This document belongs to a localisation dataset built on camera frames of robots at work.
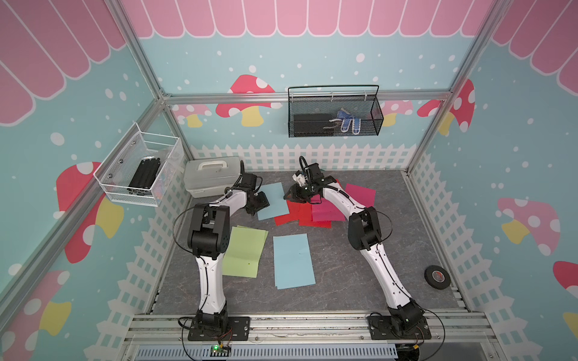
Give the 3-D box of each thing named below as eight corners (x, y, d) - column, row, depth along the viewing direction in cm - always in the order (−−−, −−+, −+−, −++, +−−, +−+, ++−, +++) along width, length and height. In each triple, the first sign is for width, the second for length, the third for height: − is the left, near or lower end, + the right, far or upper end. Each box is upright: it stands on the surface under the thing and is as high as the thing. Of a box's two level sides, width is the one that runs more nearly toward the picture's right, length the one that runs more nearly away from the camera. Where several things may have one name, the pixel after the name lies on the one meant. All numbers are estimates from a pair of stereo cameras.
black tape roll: (429, 289, 85) (431, 287, 83) (421, 267, 90) (423, 265, 88) (452, 289, 85) (455, 287, 83) (443, 267, 90) (445, 265, 88)
